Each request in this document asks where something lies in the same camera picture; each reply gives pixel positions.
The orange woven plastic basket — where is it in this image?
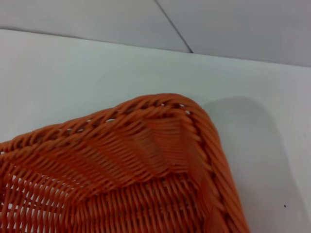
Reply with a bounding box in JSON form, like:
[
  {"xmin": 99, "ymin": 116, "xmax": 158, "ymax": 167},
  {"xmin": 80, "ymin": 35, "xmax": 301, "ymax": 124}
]
[{"xmin": 0, "ymin": 93, "xmax": 250, "ymax": 233}]

